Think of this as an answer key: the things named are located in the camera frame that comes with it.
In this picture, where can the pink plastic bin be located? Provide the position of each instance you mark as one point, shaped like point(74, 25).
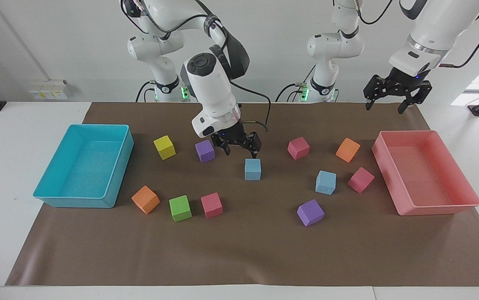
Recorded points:
point(425, 175)

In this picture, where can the cyan plastic bin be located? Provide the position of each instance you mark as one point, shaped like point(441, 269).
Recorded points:
point(85, 166)

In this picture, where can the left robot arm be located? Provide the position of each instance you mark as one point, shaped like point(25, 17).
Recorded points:
point(431, 29)

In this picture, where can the green foam block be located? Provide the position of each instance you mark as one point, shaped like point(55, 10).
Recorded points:
point(180, 208)

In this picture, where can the yellow foam block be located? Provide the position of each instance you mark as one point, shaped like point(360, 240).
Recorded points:
point(164, 147)

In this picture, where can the orange foam block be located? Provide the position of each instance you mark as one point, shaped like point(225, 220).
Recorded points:
point(348, 150)
point(145, 199)

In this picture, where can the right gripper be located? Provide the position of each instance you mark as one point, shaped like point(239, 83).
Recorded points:
point(229, 134)

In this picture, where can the pink foam block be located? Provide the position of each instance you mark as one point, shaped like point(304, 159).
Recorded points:
point(360, 180)
point(211, 205)
point(298, 148)

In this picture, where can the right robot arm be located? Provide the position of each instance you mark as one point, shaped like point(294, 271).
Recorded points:
point(212, 87)

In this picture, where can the white wall socket box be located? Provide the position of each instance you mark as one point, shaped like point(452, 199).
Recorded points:
point(50, 89)

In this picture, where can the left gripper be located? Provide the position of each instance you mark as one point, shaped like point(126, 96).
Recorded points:
point(406, 82)

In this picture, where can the blue foam block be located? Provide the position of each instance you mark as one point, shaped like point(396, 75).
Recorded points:
point(325, 182)
point(253, 169)

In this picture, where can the purple foam block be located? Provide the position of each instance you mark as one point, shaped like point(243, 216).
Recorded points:
point(310, 212)
point(205, 151)

